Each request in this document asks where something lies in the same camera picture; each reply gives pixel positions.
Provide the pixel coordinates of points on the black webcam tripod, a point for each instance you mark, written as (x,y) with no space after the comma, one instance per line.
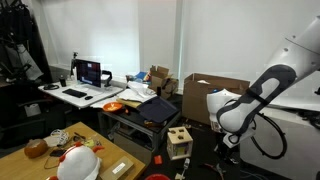
(72,65)

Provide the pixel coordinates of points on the silver fork with white tape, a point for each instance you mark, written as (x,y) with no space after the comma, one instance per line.
(187,162)

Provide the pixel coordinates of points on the black phone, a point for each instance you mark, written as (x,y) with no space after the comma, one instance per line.
(57,152)

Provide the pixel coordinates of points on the wooden shape sorter cube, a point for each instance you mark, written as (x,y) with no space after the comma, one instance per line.
(180,143)

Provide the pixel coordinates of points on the large cardboard box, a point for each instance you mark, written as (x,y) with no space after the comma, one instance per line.
(196,100)

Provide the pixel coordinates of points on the black computer mouse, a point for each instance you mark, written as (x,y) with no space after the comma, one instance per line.
(89,97)

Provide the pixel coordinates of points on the orange bowl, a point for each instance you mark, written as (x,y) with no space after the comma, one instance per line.
(113,107)

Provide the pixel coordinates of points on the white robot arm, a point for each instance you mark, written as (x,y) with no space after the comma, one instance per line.
(233,113)

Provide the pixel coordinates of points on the white paper bag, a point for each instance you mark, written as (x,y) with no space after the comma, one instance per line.
(32,110)

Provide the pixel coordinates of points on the black headphones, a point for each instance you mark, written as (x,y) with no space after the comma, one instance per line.
(45,87)

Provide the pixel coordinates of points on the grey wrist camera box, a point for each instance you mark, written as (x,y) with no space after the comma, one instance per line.
(245,136)

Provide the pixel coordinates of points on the white packing paper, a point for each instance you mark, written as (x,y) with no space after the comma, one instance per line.
(203,81)

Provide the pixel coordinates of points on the black office chair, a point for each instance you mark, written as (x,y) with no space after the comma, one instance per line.
(33,126)

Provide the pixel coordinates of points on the red plastic bowl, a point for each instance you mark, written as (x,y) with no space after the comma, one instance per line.
(157,177)

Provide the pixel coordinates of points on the black headset stand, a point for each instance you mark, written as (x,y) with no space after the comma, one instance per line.
(109,75)

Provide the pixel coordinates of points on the black hanging cloth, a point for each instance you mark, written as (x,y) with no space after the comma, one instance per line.
(13,20)

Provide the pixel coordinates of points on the blue bag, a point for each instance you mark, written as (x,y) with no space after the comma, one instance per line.
(141,76)

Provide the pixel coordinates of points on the white desk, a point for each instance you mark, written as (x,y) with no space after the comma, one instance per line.
(100,93)

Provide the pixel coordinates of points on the white plastic bag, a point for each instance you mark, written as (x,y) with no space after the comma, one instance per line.
(136,91)

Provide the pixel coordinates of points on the black metal cart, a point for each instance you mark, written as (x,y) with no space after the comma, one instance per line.
(133,118)

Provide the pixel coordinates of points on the small orange block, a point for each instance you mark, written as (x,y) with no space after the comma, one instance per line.
(158,159)

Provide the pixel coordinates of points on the black camera stand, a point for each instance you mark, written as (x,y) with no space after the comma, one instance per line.
(317,90)

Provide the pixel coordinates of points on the brown ball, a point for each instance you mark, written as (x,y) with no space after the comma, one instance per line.
(35,148)

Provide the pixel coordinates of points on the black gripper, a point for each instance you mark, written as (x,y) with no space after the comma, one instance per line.
(222,150)

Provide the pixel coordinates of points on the small open cardboard box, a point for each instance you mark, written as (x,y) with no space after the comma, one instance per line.
(160,80)

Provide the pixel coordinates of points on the grey fabric panel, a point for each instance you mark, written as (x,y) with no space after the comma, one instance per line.
(26,63)

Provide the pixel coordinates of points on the flat cardboard box white label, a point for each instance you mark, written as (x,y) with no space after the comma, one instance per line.
(116,168)

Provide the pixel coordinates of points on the green yellow toy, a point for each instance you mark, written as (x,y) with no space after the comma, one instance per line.
(90,143)

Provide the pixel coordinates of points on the black cup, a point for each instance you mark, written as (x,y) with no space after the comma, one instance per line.
(63,81)

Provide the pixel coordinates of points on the white cabinet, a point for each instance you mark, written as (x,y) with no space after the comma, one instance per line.
(300,150)

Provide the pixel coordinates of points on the wooden table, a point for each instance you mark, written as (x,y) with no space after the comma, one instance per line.
(20,166)

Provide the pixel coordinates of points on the tan folder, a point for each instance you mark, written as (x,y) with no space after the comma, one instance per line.
(128,103)

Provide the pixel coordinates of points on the black keyboard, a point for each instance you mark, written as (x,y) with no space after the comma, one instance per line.
(75,93)

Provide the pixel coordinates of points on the dark blue bin lid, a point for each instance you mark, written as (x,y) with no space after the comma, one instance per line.
(156,110)

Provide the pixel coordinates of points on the white patterned cloth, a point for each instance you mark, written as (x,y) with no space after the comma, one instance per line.
(58,136)

